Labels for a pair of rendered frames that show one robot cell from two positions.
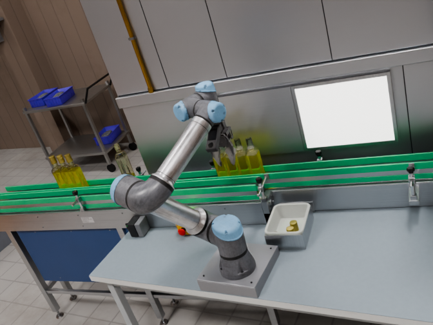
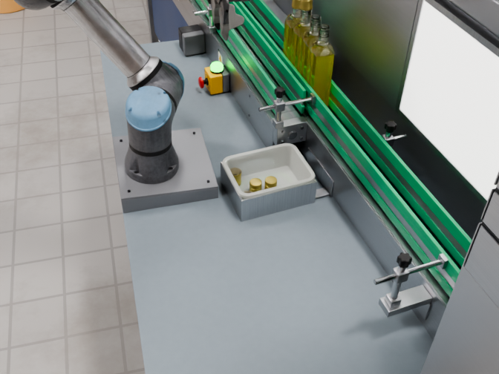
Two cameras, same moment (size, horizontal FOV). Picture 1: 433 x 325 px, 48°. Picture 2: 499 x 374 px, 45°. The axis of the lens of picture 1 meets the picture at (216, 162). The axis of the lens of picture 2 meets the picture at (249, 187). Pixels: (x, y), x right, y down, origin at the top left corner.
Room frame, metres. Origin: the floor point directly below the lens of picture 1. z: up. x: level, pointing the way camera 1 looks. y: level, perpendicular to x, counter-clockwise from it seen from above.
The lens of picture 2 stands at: (0.79, -1.02, 1.93)
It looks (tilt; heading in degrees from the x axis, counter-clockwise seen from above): 43 degrees down; 41
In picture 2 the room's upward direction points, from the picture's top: 1 degrees clockwise
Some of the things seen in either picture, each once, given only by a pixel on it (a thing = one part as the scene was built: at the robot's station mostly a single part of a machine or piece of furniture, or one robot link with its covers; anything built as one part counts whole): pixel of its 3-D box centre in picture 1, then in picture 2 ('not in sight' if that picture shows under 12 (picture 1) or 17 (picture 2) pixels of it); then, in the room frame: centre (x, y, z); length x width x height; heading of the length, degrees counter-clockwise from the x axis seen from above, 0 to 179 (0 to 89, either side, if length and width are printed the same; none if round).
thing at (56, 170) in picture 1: (61, 177); not in sight; (2.61, 0.89, 1.02); 0.06 x 0.06 x 0.28; 63
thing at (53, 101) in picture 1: (82, 125); not in sight; (5.23, 1.31, 0.49); 1.03 x 0.60 x 0.97; 56
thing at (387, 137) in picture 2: (321, 161); (393, 142); (1.99, -0.48, 0.94); 0.07 x 0.04 x 0.13; 153
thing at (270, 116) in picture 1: (294, 118); (408, 50); (2.09, -0.41, 1.15); 0.90 x 0.03 x 0.34; 63
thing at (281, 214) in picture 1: (289, 225); (267, 179); (1.78, -0.23, 0.80); 0.22 x 0.17 x 0.09; 153
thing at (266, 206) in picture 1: (268, 202); (290, 132); (1.94, -0.18, 0.85); 0.09 x 0.04 x 0.07; 153
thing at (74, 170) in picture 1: (76, 175); not in sight; (2.56, 0.79, 1.02); 0.06 x 0.06 x 0.28; 63
